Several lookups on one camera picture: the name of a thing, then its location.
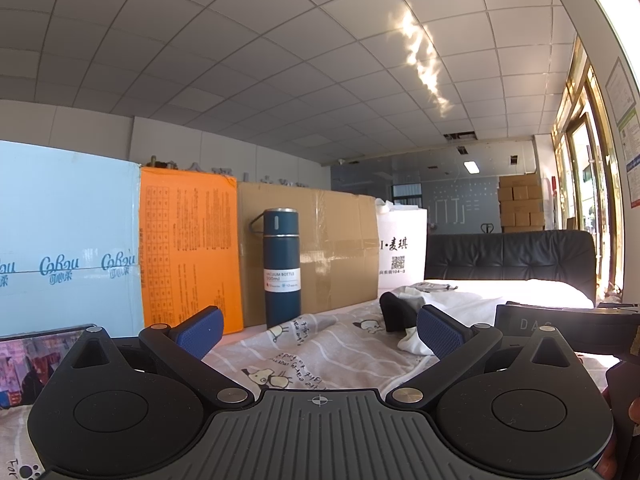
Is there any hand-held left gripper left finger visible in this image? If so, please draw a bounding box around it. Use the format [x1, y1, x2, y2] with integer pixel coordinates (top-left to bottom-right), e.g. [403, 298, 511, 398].
[52, 306, 256, 408]

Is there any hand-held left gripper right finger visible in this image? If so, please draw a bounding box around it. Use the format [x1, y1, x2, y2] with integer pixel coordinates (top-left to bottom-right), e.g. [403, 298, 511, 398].
[386, 304, 597, 409]

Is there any person's right hand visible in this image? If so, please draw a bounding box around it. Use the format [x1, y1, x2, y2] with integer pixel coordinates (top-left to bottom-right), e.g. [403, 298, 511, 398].
[597, 357, 640, 480]

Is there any white sock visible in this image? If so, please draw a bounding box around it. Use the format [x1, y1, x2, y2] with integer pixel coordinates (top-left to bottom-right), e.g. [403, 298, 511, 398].
[397, 326, 437, 357]

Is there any grey cloth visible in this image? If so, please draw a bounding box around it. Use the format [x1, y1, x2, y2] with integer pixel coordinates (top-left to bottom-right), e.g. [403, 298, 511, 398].
[405, 282, 459, 294]

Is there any black sock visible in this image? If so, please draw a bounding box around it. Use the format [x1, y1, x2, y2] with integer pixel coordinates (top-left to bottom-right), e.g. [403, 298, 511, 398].
[379, 290, 422, 334]

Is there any white bed cover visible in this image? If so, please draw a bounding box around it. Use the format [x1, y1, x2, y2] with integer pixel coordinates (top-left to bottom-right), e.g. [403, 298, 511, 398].
[400, 279, 596, 312]

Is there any orange cardboard box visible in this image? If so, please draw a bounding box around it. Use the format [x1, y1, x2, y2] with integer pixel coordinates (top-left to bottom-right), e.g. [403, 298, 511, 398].
[139, 166, 246, 336]

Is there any white printed box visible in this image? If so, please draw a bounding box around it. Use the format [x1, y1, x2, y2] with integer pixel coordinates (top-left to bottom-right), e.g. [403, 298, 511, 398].
[376, 199, 428, 293]

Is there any cartoon printed bed sheet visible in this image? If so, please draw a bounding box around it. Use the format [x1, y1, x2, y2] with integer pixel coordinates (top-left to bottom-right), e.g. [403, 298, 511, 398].
[0, 295, 501, 480]

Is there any black leather headboard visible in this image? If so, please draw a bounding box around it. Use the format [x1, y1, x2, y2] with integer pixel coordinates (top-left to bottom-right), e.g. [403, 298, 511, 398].
[424, 230, 598, 306]

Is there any dark blue vacuum bottle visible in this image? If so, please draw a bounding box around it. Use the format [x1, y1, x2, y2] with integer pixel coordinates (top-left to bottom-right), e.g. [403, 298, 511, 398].
[247, 207, 303, 330]

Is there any brown cardboard box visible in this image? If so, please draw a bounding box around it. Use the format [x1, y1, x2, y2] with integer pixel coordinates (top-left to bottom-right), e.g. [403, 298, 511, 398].
[236, 182, 380, 327]

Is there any stack of cardboard boxes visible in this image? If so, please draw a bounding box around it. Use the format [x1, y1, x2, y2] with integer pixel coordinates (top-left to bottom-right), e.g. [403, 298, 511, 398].
[497, 174, 546, 234]

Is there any gold framed glass door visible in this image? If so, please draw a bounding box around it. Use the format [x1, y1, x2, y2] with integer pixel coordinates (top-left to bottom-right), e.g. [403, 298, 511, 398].
[550, 35, 626, 306]

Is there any smartphone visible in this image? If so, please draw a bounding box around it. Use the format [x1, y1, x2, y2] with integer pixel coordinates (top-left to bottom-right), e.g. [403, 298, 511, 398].
[0, 324, 99, 409]

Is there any large light blue cardboard box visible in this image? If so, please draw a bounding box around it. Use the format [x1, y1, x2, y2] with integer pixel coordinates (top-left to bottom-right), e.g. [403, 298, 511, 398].
[0, 140, 146, 338]

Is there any white wall notice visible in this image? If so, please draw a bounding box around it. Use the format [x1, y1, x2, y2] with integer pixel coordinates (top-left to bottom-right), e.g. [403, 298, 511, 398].
[604, 57, 640, 202]

